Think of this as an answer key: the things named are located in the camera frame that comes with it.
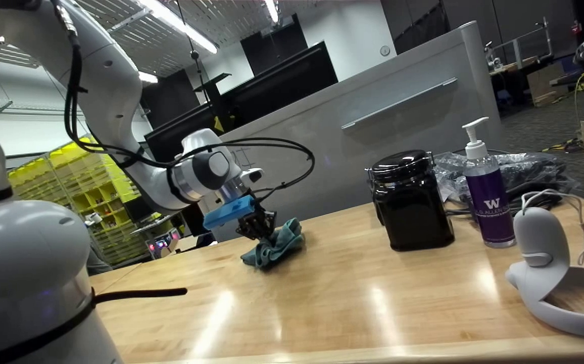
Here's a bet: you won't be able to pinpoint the grey plastic bag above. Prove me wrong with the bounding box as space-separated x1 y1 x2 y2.
434 151 579 204

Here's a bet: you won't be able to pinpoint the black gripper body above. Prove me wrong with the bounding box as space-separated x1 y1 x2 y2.
239 207 278 240

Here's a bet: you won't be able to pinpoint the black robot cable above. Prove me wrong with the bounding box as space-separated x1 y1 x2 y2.
63 25 318 204

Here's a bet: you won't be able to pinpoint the purple hand sanitizer bottle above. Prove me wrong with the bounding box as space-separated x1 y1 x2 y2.
463 117 514 247

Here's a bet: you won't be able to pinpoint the white board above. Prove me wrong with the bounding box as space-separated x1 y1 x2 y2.
226 19 500 220

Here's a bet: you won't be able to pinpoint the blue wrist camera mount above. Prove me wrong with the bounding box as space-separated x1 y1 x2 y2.
204 194 255 231

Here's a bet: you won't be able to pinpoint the black monitor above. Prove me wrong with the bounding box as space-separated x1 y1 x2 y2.
146 42 338 162

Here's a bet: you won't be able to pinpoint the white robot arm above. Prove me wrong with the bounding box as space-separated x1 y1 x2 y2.
0 0 242 364

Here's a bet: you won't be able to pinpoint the yellow plastic crates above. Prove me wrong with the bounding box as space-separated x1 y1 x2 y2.
9 143 148 266

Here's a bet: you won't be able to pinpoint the green towel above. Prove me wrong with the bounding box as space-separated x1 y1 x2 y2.
240 218 305 271

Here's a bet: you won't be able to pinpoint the white VR controller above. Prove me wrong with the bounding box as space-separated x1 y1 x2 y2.
505 188 584 337

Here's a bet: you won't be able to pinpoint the black glass jar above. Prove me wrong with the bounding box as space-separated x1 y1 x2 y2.
365 149 455 251

